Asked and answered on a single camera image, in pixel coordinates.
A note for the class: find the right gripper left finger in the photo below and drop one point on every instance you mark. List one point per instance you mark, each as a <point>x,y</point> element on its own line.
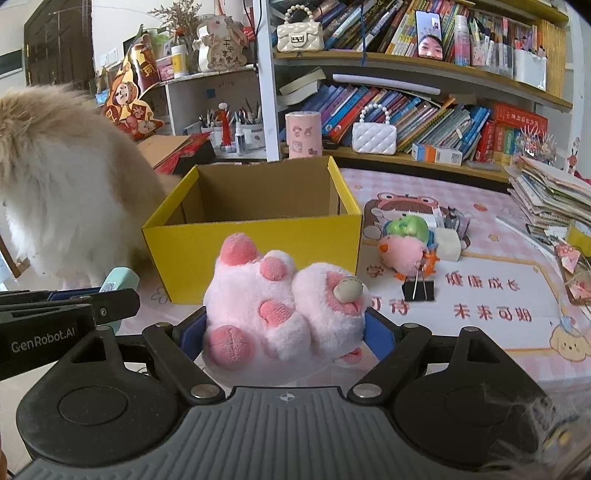
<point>174,349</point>

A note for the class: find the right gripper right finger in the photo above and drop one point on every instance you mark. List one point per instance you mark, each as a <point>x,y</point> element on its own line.
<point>398,349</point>

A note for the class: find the white charger plug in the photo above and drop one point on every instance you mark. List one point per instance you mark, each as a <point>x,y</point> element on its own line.
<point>434,221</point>

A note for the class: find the black binder clip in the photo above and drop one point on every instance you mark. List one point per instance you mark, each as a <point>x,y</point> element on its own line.
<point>418,289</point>

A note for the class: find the mint green small object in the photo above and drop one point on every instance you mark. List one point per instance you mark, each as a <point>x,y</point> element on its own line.
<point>119,282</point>

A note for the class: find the pink fuzzy chick toy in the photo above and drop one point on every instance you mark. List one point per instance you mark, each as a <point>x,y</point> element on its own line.
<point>408,256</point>

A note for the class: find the pink cartoon desk mat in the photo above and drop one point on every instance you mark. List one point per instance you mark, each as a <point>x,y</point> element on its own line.
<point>499,284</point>

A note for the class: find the white eraser block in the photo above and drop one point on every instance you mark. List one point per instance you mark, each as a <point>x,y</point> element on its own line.
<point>449,246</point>

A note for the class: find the green frog plush toy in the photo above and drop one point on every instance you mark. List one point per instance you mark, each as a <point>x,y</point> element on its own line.
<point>410,225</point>

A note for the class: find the fluffy cream cat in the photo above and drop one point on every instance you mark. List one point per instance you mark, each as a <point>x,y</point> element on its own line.
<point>76,190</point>

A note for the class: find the yellow cardboard box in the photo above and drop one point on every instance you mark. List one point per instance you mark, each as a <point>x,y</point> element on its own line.
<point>300,206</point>

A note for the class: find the blue orange white carton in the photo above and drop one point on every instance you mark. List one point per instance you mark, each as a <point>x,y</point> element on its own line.
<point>439,155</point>

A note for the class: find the pink origami paper heart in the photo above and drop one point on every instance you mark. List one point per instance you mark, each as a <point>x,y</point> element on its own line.
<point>568,258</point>

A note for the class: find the white quilted pearl handbag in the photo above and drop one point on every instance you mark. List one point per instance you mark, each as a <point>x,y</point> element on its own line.
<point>372,137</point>

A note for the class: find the stack of papers and booklets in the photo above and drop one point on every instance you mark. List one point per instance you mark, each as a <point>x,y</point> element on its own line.
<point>549,197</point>

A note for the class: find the yellow tape roll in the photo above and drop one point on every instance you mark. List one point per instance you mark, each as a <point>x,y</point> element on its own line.
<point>578,235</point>

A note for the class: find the pink cartoon cylinder cup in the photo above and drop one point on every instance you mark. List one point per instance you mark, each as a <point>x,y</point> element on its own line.
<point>304,134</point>

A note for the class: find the wooden bookshelf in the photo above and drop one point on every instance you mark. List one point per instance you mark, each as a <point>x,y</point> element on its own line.
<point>376,42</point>

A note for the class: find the red cartoon paper decoration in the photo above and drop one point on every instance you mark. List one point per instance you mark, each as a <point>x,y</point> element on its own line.
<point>125,106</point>

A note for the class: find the white pen holder box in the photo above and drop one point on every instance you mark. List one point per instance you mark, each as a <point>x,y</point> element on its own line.
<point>530,69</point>

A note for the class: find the rabbit figurine ornament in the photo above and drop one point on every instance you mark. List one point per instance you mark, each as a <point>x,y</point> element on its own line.
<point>220,44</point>

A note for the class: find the smartphone with face on screen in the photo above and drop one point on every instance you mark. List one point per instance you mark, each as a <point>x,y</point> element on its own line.
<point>429,35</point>

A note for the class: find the cream pearl handbag upper shelf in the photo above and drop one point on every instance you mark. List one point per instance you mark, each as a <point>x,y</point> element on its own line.
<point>303,36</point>

